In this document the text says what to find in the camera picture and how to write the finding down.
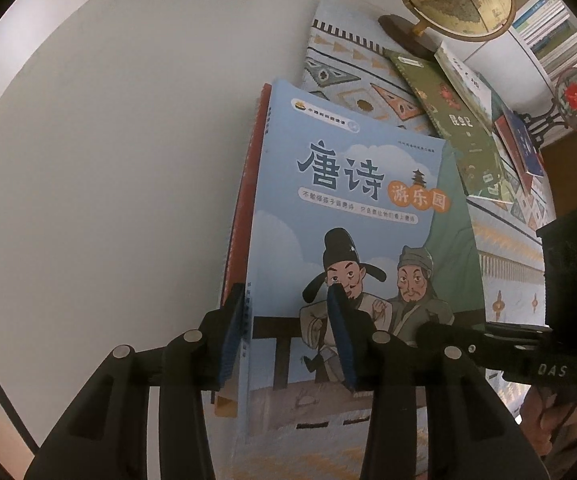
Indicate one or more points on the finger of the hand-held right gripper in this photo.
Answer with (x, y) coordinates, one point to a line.
(488, 342)

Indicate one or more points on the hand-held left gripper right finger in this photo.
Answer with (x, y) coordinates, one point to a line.
(343, 340)

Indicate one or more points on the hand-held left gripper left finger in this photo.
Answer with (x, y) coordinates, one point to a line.
(231, 332)

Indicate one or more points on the light blue cartoon book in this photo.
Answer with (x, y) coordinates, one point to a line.
(348, 220)

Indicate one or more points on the red poetry book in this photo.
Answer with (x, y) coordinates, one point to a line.
(243, 195)

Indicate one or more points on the dark blue picture book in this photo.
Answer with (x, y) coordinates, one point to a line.
(528, 152)

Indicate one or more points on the plain red book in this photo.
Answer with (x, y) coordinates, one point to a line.
(505, 135)

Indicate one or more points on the green insect book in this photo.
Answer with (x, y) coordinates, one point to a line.
(461, 130)

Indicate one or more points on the teal green book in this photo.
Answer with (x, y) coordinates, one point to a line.
(497, 105)

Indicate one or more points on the white rabbit cover book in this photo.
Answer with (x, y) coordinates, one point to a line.
(468, 77)

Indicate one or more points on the row of white blue books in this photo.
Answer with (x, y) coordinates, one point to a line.
(553, 35)

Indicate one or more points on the person's right hand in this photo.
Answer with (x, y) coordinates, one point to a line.
(543, 425)

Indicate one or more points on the black carved fan stand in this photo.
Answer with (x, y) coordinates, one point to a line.
(543, 120)

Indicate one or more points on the patterned blue table mat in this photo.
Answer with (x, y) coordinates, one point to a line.
(348, 75)

